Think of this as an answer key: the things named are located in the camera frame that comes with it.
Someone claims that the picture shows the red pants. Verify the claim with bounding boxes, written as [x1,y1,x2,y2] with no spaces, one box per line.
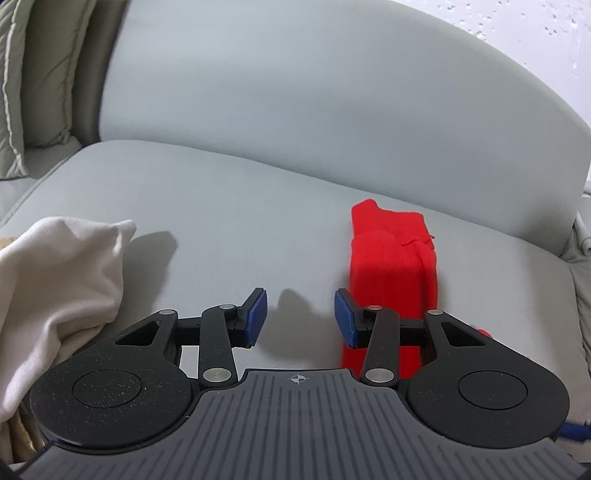
[341,198,439,380]

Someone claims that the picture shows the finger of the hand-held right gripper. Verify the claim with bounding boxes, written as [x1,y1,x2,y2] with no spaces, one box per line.
[560,420,591,445]

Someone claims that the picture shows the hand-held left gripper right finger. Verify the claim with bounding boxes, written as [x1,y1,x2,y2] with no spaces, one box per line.
[334,288,489,387]

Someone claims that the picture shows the white garment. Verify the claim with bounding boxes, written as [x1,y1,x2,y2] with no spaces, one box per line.
[0,217,137,423]

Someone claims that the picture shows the grey sofa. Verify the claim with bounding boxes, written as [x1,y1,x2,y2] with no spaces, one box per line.
[0,0,591,416]

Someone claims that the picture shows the beige grey cushion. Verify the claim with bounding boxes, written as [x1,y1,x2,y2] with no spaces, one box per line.
[21,0,100,148]

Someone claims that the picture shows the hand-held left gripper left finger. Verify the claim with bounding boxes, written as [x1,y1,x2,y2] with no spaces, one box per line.
[113,287,269,387]

